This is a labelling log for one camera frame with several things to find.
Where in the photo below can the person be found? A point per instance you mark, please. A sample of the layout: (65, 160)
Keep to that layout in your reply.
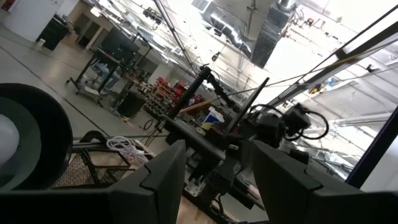
(105, 74)

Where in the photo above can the black rolling workstation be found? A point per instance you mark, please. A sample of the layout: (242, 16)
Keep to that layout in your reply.
(119, 43)

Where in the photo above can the parts bin rack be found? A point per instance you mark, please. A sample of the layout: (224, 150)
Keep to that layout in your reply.
(164, 96)

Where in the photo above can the white blue yellow container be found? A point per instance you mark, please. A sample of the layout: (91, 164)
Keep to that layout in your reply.
(213, 119)

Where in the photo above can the black mesh desk organizer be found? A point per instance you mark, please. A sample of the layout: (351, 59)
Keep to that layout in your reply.
(71, 174)

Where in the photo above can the black slanted pole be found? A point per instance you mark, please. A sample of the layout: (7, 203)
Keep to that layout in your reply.
(191, 90)

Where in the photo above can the silver mounting bracket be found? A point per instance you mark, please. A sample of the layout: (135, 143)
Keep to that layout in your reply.
(196, 188)

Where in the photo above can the silver ventilation duct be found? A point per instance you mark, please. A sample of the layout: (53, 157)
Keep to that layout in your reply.
(270, 40)

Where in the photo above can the thin black strut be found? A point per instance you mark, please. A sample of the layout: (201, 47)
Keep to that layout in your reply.
(247, 105)

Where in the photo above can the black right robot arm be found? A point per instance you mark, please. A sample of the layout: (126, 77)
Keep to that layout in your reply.
(270, 130)

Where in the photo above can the dark grey side desk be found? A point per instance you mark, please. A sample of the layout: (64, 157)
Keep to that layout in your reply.
(192, 137)

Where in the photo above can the white pillar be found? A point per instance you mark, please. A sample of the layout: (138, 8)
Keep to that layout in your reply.
(28, 18)

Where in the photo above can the black overhead frame beam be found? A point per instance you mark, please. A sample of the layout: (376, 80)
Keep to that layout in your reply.
(367, 43)
(373, 149)

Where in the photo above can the white spotlight lamp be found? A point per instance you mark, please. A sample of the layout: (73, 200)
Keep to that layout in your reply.
(49, 130)

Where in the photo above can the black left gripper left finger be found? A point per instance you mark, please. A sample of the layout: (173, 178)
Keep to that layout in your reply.
(140, 202)

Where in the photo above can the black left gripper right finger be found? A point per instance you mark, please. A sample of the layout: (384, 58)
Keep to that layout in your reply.
(295, 202)

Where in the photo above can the black bin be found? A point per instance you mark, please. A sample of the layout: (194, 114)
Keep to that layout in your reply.
(132, 104)

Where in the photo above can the black cabinet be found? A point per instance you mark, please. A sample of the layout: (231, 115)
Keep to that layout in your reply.
(53, 32)

